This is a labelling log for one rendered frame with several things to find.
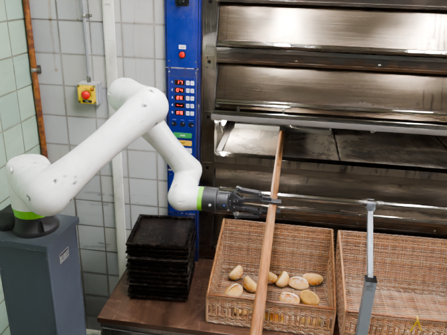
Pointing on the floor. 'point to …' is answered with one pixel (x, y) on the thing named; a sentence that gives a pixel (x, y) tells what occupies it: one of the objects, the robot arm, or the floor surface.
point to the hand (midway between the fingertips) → (271, 205)
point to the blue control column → (179, 33)
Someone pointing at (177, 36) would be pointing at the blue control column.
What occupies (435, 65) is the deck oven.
